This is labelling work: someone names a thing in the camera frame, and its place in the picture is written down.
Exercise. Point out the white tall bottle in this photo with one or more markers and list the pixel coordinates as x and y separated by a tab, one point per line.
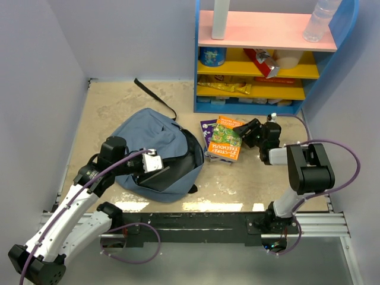
220	14

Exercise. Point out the red flat box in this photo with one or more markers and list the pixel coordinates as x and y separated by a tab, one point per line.
276	80

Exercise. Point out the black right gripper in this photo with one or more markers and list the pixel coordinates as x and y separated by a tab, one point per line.
254	125

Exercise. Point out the orange treehouse book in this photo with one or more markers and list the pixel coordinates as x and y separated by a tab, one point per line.
225	143

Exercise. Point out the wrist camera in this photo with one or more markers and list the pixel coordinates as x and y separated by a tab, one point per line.
151	161
272	117

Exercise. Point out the white round container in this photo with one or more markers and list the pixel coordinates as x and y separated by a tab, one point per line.
287	59

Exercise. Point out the blue fabric backpack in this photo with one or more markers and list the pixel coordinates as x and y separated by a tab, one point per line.
177	146

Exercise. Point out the aluminium rail frame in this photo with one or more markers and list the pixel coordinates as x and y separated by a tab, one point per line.
316	225

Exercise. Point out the blue snack can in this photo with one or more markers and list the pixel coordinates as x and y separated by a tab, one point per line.
212	56

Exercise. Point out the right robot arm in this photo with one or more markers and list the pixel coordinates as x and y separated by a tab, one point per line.
309	169

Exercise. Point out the blue bottom book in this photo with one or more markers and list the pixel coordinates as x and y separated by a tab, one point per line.
215	159

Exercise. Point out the red silver snack box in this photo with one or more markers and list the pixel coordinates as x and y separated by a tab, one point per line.
263	61

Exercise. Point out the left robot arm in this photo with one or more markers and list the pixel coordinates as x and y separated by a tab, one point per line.
43	258

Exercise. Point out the yellow chips bag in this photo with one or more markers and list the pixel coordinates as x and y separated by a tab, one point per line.
228	83

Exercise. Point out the clear plastic water bottle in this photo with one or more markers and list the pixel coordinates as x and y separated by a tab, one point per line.
320	19

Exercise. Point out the purple book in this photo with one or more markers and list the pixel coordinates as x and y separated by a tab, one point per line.
207	128

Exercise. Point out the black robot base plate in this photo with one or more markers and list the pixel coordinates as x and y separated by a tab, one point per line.
247	228

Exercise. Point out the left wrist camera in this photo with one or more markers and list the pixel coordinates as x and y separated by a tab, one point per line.
151	161

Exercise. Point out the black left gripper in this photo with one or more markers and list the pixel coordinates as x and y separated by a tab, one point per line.
141	171

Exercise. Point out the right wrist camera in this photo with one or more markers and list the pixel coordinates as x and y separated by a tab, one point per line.
272	117

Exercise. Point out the blue wooden shelf unit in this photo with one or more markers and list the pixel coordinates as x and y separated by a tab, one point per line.
269	31

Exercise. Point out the dark blue book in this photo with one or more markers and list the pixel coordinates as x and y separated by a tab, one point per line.
158	180

